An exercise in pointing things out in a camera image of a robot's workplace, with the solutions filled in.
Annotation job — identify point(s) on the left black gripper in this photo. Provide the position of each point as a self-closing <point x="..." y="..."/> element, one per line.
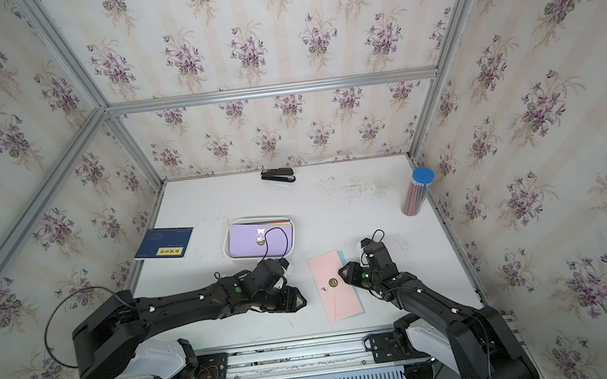
<point x="291" y="304"/>

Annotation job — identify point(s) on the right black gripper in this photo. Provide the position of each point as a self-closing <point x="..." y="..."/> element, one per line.
<point x="352" y="269"/>

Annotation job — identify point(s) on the pink envelope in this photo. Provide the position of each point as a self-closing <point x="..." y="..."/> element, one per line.
<point x="339" y="300"/>

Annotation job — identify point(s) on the white rectangular storage tray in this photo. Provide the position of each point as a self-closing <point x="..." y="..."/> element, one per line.
<point x="259" y="238"/>

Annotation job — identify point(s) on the light blue envelope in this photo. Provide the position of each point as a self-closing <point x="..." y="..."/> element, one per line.
<point x="342" y="257"/>

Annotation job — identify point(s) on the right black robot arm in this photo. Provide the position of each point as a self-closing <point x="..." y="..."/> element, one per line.
<point x="476" y="343"/>

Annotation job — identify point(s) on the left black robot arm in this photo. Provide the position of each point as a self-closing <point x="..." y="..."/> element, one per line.
<point x="107" y="341"/>

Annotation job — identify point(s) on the blue-lidded pencil tube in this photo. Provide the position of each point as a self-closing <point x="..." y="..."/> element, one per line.
<point x="421" y="179"/>

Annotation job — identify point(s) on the dark blue booklet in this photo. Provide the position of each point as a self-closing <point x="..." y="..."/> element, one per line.
<point x="164" y="243"/>

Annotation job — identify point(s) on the black stapler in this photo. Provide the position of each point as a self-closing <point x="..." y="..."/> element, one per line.
<point x="282" y="175"/>

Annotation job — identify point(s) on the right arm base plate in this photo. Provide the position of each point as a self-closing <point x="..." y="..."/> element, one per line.
<point x="387" y="347"/>

